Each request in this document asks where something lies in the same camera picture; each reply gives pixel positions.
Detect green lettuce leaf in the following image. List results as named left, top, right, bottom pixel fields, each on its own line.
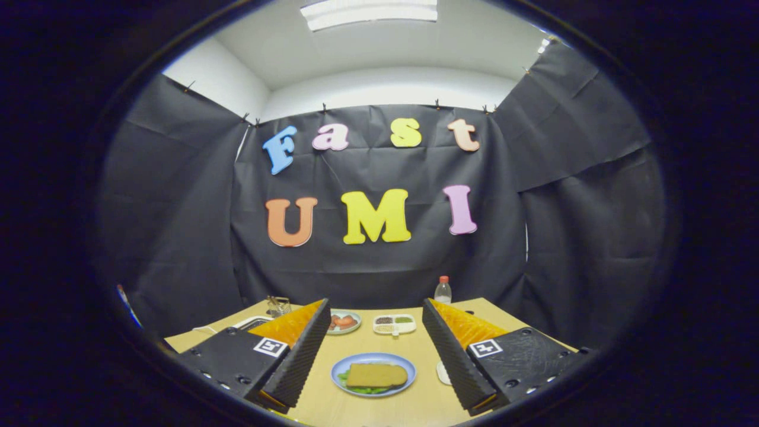
left=338, top=371, right=392, bottom=395

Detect pale green plate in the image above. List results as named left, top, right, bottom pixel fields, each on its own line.
left=327, top=310, right=362, bottom=336

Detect round-topped brown bread slice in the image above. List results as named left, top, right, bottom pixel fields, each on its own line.
left=346, top=363, right=409, bottom=389

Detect white divided seasoning dish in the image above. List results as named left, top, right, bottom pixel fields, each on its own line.
left=373, top=314, right=417, bottom=337

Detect white toaster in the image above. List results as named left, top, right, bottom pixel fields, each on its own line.
left=232, top=316, right=273, bottom=332

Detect blue plate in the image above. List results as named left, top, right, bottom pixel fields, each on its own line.
left=331, top=352, right=417, bottom=397

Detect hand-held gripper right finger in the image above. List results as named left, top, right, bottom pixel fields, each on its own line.
left=422, top=298, right=589, bottom=416

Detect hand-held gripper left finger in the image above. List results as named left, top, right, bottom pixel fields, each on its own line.
left=177, top=298, right=332, bottom=415

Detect ceiling light panel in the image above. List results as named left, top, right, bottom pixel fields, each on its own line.
left=300, top=0, right=438, bottom=31

